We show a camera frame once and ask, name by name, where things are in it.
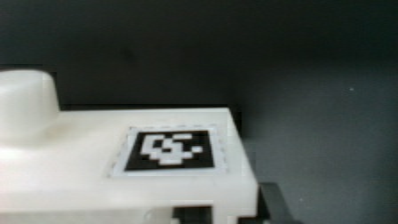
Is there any white drawer with knob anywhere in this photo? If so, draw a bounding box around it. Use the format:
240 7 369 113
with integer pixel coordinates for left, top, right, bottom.
0 70 257 224

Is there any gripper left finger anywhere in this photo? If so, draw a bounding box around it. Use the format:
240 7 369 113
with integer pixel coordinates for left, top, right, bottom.
172 206 213 224

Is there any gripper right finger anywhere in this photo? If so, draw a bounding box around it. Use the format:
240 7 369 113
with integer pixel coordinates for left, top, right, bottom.
238 182 302 224

